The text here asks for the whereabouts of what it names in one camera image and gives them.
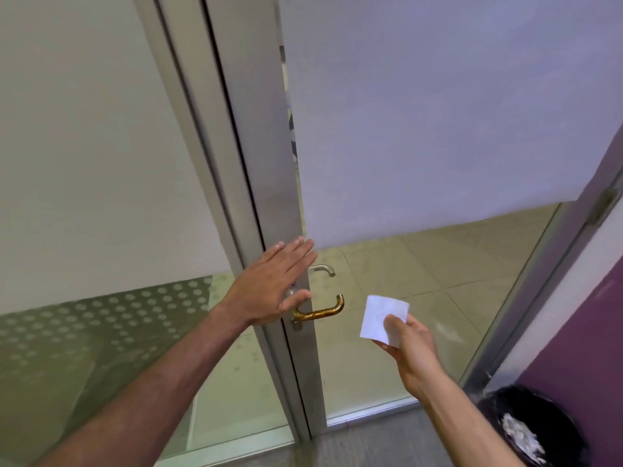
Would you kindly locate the crumpled white paper waste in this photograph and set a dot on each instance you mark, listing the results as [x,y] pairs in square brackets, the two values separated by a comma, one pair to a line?
[523,435]

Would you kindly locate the aluminium frame post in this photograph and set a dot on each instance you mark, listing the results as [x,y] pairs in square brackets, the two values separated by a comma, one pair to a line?
[190,92]

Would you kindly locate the frosted dotted glass panel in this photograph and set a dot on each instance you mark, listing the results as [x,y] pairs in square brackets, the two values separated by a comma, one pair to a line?
[97,140]

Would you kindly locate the grey door hinge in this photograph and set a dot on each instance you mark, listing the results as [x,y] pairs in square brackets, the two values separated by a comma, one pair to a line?
[601,205]

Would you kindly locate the person's left thumb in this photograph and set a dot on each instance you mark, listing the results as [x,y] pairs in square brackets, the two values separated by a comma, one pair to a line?
[297,299]

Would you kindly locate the person's right forearm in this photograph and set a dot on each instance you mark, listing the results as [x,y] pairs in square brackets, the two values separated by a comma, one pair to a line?
[467,427]

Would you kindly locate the person's left forearm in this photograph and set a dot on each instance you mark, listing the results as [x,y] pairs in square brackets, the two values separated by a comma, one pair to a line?
[155,384]

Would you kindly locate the person's right hand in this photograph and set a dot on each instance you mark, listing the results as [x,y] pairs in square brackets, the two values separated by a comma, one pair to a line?
[416,352]

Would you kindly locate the aluminium door jamb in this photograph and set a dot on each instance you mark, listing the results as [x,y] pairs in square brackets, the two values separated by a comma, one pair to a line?
[540,291]

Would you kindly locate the white paper tissue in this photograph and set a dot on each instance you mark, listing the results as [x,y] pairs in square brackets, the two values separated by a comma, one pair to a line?
[377,316]

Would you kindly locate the person's right thumb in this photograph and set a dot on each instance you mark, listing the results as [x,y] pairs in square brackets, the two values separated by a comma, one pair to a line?
[393,328]

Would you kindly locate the black trash bin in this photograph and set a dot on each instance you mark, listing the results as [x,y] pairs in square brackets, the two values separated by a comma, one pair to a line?
[559,423]

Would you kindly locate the frosted glass door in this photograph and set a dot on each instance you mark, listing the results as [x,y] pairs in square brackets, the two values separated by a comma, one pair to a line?
[438,116]

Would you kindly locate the person's left hand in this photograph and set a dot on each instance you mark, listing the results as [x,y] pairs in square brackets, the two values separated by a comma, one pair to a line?
[260,291]

